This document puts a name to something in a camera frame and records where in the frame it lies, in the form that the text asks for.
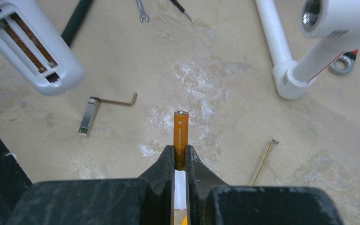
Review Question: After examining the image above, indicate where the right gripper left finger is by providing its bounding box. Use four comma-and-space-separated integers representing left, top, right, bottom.
138, 145, 175, 225

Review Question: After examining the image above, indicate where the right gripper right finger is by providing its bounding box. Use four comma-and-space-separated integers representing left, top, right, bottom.
185, 145, 228, 225

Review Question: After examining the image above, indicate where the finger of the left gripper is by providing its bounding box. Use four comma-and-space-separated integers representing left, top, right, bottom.
61, 0, 94, 47

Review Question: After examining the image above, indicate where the white battery cover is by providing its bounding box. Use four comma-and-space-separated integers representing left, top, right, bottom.
174, 170, 187, 210

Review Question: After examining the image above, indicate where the white remote control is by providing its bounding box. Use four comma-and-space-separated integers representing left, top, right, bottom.
0, 0, 85, 96

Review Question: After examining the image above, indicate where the orange AAA battery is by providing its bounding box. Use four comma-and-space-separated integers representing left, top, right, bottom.
173, 110, 189, 171

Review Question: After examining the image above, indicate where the small silver wrench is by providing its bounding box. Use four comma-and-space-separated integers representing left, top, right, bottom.
136, 0, 150, 23

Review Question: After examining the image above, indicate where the yellow tape measure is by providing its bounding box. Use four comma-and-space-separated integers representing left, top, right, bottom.
251, 139, 279, 186

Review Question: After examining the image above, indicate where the silver allen key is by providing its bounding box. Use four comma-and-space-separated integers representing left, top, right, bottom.
78, 92, 138, 137

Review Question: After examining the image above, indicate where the small black screwdriver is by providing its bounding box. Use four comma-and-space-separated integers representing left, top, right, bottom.
170, 0, 194, 23

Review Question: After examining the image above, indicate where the white PVC pipe frame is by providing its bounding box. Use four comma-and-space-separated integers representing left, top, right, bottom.
254, 0, 360, 101

